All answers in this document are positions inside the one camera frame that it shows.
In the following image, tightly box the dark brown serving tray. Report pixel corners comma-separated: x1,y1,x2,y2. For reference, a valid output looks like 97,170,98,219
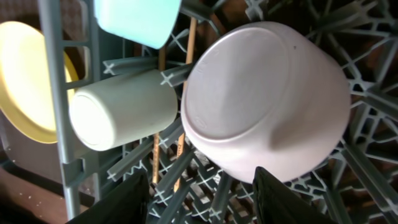
0,0,94,200

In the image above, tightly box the cream white cup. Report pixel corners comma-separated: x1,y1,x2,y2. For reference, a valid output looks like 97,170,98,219
69,70,178,151

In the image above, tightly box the light blue bowl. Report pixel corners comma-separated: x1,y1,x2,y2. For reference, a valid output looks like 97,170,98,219
94,0,182,49

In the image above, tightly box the yellow plate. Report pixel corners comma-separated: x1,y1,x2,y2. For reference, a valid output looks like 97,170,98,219
0,21,80,144

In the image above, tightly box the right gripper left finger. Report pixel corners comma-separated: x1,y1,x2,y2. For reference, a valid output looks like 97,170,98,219
68,170,149,224

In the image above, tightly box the pink bowl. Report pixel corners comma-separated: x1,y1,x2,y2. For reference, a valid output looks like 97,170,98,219
181,22,351,183

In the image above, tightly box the grey plastic dishwasher rack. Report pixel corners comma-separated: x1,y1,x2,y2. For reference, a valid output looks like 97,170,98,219
0,0,398,224

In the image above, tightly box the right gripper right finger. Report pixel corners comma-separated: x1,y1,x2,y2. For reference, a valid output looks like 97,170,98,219
252,166,335,224

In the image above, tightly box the wooden chopstick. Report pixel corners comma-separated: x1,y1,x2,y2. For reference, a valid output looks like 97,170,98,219
173,17,198,193
152,46,166,184

